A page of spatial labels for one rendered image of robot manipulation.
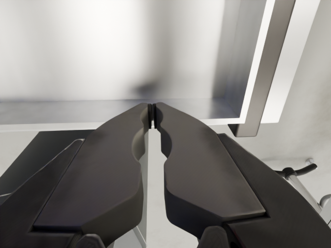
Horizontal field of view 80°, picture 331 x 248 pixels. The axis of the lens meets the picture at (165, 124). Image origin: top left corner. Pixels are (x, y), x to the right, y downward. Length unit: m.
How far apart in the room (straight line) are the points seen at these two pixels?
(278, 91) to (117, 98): 0.13
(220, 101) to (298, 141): 1.47
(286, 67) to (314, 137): 1.49
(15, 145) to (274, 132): 1.63
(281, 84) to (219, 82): 0.05
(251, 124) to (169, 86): 0.07
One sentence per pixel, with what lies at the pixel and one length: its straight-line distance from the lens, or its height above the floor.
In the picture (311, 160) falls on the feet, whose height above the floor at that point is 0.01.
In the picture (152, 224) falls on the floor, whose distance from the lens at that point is 1.95.
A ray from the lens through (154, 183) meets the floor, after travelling 1.54.
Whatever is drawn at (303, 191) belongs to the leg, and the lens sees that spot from 1.50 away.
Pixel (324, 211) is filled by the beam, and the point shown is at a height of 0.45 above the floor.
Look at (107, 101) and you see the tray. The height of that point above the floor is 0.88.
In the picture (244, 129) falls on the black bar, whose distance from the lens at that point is 0.16.
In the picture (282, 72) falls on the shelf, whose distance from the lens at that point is 0.18.
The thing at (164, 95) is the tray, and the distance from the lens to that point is 0.16.
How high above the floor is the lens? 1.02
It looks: 58 degrees down
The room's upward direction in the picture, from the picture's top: 174 degrees clockwise
